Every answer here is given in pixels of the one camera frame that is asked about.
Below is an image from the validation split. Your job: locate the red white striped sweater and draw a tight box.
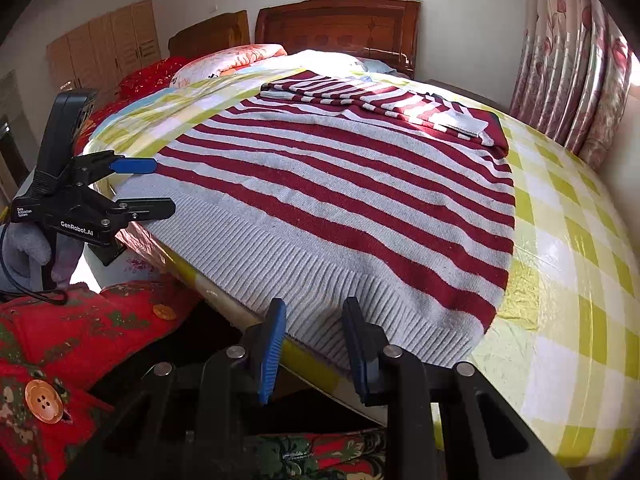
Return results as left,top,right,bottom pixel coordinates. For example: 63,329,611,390
117,72,515,366

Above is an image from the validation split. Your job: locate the beige wooden wardrobe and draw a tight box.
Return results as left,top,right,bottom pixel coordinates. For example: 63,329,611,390
47,0,160,106

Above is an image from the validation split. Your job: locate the yellow green checked bedsheet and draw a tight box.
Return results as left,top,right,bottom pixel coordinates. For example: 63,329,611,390
86,68,639,466

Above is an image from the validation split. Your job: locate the black cable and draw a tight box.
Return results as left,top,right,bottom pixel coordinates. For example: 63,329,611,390
0,224,71,307

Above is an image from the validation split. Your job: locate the red floral padded jacket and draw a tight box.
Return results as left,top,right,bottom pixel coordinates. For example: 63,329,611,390
1,280,386,479

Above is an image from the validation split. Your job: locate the red patterned quilt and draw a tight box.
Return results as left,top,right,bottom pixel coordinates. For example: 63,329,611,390
74,56,190,155

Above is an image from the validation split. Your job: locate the grey gloved left hand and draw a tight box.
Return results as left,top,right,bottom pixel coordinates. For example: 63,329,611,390
2,223,84,292

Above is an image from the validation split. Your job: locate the brown wooden headboard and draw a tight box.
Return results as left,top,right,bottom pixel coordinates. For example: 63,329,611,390
254,0,421,78
168,10,250,60

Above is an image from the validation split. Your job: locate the white pillow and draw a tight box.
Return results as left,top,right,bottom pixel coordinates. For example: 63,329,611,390
244,49,367,77

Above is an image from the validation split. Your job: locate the floral pink pillow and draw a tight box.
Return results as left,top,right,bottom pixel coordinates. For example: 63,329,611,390
169,44,288,88

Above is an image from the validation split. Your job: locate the pink floral curtain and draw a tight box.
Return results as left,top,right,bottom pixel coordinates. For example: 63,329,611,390
510,0,632,170

